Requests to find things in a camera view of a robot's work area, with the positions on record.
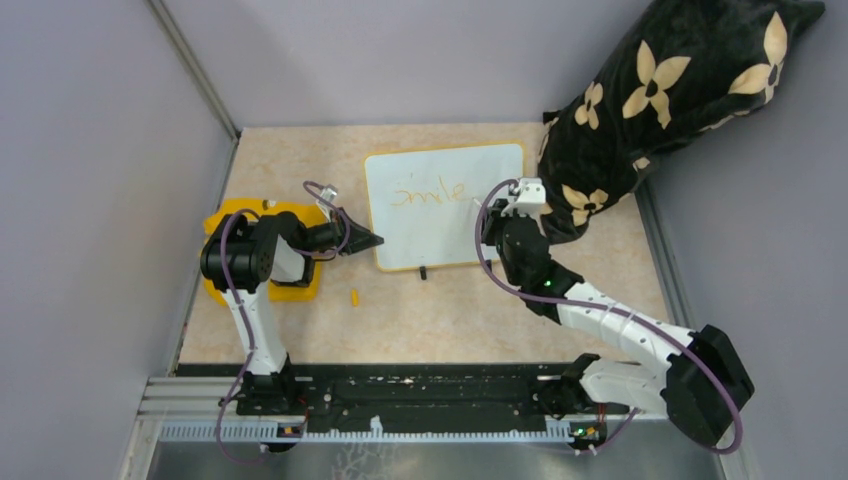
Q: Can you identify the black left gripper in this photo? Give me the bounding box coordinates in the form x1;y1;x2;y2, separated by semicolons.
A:
299;206;384;255

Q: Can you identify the white whiteboard yellow rim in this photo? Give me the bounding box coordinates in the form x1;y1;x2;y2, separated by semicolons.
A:
364;143;525;272

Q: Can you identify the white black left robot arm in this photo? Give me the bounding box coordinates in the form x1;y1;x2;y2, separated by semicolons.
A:
200;209;384;414

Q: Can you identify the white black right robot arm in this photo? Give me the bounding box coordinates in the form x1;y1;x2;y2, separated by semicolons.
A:
475;199;755;455

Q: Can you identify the yellow folded cloth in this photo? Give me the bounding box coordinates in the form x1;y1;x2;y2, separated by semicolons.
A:
200;198;332;305

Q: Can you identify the black floral pillow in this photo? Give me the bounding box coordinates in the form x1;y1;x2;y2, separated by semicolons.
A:
537;1;826;244

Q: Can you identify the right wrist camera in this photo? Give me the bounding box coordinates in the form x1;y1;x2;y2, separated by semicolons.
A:
502;177;546;217

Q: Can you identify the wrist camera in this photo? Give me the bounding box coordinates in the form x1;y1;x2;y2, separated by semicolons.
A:
502;177;546;217
316;185;338;215

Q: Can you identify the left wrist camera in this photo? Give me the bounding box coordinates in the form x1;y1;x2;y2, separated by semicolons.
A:
316;185;338;215

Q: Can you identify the aluminium frame post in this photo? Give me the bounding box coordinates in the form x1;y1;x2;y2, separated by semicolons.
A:
143;0;241;143

